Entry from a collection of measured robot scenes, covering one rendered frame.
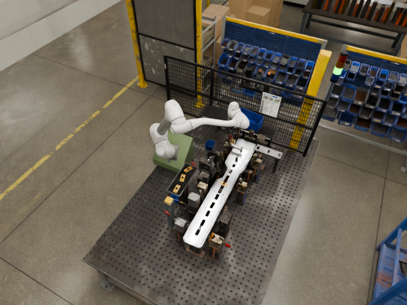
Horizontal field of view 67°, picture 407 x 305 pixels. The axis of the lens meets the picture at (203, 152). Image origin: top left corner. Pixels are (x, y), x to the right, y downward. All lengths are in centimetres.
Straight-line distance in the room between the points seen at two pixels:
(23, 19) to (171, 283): 268
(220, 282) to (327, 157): 279
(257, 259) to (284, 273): 83
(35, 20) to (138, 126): 475
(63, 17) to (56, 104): 555
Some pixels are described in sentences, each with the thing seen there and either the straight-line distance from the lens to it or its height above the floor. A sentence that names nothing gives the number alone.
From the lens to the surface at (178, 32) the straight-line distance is 492.
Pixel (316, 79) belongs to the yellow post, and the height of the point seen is 174.
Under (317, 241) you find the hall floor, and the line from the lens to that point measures 411.
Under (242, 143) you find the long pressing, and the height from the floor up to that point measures 100.
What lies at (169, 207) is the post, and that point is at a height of 111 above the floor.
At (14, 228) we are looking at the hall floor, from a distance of 454.
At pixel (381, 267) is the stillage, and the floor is 19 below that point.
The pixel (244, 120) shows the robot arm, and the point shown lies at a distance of 284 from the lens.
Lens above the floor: 348
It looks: 48 degrees down
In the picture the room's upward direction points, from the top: 1 degrees clockwise
